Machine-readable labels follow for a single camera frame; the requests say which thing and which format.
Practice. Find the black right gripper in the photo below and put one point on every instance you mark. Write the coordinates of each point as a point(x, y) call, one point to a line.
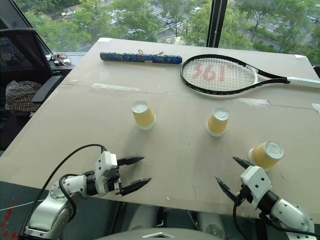
point(243, 193)

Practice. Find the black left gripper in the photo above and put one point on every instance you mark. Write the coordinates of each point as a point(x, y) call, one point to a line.
point(118, 180)

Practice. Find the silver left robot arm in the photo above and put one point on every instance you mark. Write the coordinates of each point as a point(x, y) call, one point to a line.
point(51, 207)

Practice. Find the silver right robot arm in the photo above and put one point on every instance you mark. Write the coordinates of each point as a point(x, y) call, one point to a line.
point(291, 215)

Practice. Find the yellow paper cup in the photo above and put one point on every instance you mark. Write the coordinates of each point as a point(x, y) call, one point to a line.
point(143, 117)
point(217, 123)
point(265, 155)

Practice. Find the grey rounded robot leg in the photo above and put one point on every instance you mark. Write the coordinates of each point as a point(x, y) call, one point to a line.
point(147, 216)
point(211, 226)

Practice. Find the grey robot torso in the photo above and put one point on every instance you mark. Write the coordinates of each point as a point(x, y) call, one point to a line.
point(160, 233)

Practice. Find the short clear tape strip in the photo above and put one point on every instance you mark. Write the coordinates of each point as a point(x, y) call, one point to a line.
point(255, 101)

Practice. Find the long clear tape strip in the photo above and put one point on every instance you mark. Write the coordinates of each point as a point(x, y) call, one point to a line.
point(115, 87)

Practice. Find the black white tennis racket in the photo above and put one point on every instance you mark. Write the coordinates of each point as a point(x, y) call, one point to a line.
point(275, 81)

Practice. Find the blue patterned rolled scroll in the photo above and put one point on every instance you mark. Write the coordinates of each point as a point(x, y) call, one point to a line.
point(140, 58)

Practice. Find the plaid checkered cloth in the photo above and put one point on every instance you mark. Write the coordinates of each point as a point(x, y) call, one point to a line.
point(21, 98)

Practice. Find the black office chair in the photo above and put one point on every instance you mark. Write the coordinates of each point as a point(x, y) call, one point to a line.
point(27, 62)

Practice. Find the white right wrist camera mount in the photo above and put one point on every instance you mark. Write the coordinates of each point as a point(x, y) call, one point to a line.
point(257, 182)

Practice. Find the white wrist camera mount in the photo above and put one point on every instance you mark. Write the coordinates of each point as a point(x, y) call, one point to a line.
point(257, 182)
point(106, 172)

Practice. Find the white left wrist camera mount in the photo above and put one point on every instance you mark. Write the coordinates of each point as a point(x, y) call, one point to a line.
point(106, 172)

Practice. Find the black window frame post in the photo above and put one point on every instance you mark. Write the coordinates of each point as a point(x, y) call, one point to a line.
point(217, 22)

